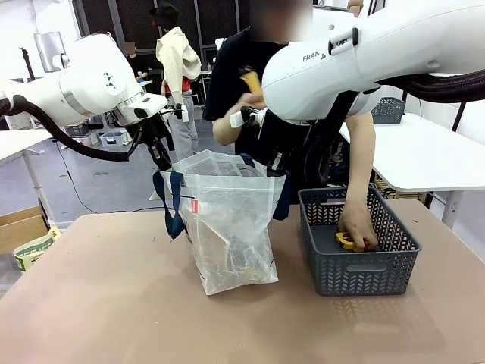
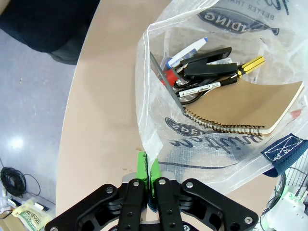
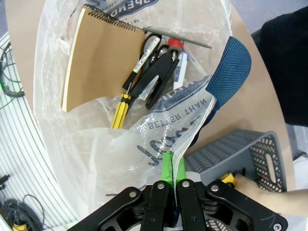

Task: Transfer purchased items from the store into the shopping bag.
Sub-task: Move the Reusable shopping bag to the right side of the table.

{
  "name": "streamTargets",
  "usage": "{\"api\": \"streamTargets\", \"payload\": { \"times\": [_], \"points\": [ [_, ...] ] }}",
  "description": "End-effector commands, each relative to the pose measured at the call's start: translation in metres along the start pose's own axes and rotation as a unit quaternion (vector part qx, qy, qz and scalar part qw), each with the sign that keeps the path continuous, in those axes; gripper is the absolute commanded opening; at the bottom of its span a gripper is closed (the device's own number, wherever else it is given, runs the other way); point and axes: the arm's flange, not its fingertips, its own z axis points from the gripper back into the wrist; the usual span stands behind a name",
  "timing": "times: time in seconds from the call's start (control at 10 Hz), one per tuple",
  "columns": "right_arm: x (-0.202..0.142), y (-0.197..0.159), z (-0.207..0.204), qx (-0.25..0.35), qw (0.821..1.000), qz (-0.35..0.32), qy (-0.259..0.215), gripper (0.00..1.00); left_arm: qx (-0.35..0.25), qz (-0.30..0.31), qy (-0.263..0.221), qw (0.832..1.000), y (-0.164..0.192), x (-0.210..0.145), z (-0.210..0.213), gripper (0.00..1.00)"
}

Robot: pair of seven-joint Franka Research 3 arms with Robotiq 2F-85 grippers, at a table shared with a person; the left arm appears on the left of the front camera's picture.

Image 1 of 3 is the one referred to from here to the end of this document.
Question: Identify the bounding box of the grey plastic lattice basket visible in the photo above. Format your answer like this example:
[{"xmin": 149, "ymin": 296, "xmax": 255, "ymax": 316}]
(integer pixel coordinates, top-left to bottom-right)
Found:
[
  {"xmin": 298, "ymin": 185, "xmax": 423, "ymax": 297},
  {"xmin": 370, "ymin": 96, "xmax": 407, "ymax": 125}
]

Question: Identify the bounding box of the clear plastic storage bin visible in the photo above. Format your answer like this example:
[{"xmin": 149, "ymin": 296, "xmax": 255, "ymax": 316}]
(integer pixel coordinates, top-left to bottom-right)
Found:
[{"xmin": 99, "ymin": 130, "xmax": 128, "ymax": 148}]

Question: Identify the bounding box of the mannequin in cream jacket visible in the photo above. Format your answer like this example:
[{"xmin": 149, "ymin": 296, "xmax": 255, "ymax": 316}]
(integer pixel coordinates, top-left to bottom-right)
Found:
[{"xmin": 149, "ymin": 2, "xmax": 202, "ymax": 162}]

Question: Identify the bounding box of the black grid partition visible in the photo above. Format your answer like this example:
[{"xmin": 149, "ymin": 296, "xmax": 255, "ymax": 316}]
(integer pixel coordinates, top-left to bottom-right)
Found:
[{"xmin": 71, "ymin": 0, "xmax": 252, "ymax": 107}]

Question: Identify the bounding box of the person's right forearm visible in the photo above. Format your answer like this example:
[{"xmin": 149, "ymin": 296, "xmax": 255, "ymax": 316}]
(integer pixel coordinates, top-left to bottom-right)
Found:
[{"xmin": 211, "ymin": 100, "xmax": 266, "ymax": 147}]

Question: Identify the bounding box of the black slanted pole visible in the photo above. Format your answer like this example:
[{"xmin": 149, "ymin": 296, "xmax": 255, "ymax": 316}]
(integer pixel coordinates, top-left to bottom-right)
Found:
[{"xmin": 453, "ymin": 101, "xmax": 468, "ymax": 133}]

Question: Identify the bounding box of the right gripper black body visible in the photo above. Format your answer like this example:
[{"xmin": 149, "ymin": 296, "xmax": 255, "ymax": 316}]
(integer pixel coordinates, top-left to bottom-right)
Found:
[{"xmin": 259, "ymin": 111, "xmax": 305, "ymax": 161}]

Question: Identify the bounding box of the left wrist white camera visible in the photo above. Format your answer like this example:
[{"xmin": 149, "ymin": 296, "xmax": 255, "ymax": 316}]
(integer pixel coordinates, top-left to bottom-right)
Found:
[{"xmin": 158, "ymin": 104, "xmax": 189, "ymax": 124}]

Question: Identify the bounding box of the white side table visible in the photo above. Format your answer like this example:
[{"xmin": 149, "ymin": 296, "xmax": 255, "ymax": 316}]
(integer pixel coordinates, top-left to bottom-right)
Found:
[{"xmin": 339, "ymin": 111, "xmax": 485, "ymax": 229}]

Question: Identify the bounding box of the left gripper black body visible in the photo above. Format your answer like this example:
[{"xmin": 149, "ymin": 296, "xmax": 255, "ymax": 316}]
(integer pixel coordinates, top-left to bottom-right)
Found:
[{"xmin": 130, "ymin": 115, "xmax": 168, "ymax": 152}]

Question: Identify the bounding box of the seated person in dark clothes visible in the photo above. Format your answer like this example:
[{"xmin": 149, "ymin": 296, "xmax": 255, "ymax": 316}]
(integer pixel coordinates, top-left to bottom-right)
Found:
[{"xmin": 123, "ymin": 42, "xmax": 153, "ymax": 83}]

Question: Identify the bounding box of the wrist white camera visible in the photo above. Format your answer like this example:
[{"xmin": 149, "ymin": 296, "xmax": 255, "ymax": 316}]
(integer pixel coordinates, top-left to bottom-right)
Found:
[
  {"xmin": 230, "ymin": 105, "xmax": 268, "ymax": 128},
  {"xmin": 158, "ymin": 104, "xmax": 189, "ymax": 124}
]

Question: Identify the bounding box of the yellow tape measure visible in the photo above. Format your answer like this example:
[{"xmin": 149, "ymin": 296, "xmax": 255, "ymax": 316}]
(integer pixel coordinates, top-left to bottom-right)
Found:
[{"xmin": 335, "ymin": 231, "xmax": 374, "ymax": 252}]

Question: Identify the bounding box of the person's left hand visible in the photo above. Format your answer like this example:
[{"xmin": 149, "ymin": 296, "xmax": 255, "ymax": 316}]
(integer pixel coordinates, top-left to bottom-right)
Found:
[{"xmin": 337, "ymin": 202, "xmax": 380, "ymax": 252}]

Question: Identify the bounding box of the white table with slanted leg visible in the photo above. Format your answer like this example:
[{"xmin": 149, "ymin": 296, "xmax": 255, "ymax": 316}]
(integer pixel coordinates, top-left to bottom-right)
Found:
[{"xmin": 0, "ymin": 128, "xmax": 54, "ymax": 228}]

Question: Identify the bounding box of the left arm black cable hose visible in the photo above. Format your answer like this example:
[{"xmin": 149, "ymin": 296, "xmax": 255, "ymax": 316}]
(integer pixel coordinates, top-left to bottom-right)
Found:
[{"xmin": 0, "ymin": 94, "xmax": 143, "ymax": 163}]

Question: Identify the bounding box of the light wooden crate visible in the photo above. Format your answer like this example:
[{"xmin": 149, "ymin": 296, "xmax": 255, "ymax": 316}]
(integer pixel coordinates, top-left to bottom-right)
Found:
[{"xmin": 373, "ymin": 176, "xmax": 433, "ymax": 202}]

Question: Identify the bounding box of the green and white paper sack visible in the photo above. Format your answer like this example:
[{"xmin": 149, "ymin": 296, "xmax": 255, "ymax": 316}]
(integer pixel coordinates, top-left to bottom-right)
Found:
[{"xmin": 14, "ymin": 226, "xmax": 61, "ymax": 272}]

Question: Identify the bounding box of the person in black t-shirt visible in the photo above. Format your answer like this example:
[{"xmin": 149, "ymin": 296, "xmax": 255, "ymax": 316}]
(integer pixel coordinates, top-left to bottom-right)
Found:
[{"xmin": 202, "ymin": 28, "xmax": 355, "ymax": 208}]

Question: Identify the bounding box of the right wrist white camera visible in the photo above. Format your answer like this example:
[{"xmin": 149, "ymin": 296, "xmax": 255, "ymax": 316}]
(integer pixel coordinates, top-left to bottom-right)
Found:
[{"xmin": 230, "ymin": 105, "xmax": 268, "ymax": 128}]

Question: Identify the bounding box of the grey framed panel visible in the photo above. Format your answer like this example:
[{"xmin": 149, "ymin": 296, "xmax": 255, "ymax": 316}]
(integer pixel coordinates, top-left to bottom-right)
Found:
[{"xmin": 33, "ymin": 31, "xmax": 68, "ymax": 73}]

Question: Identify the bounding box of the white bag with navy handles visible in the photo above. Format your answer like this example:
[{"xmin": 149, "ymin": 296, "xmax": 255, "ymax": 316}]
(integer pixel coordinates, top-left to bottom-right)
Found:
[{"xmin": 152, "ymin": 149, "xmax": 293, "ymax": 297}]

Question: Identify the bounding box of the yellow item with black cap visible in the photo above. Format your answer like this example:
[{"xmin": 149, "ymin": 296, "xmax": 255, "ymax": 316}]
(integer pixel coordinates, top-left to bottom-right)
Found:
[{"xmin": 237, "ymin": 64, "xmax": 263, "ymax": 95}]

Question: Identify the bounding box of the brown cardboard box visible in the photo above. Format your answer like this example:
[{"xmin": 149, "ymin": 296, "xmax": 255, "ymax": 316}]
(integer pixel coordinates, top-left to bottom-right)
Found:
[{"xmin": 0, "ymin": 206, "xmax": 50, "ymax": 255}]

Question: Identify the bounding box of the black floor cable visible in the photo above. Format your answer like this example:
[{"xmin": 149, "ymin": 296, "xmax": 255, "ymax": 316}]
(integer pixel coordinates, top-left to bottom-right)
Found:
[{"xmin": 52, "ymin": 140, "xmax": 164, "ymax": 214}]

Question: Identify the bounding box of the person's right hand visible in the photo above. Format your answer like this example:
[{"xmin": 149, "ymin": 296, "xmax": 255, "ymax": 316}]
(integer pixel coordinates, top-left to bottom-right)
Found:
[{"xmin": 236, "ymin": 90, "xmax": 267, "ymax": 110}]

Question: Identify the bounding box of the person's left forearm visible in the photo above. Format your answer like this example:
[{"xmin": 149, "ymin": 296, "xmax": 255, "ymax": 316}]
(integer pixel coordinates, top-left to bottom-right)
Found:
[{"xmin": 343, "ymin": 111, "xmax": 377, "ymax": 213}]

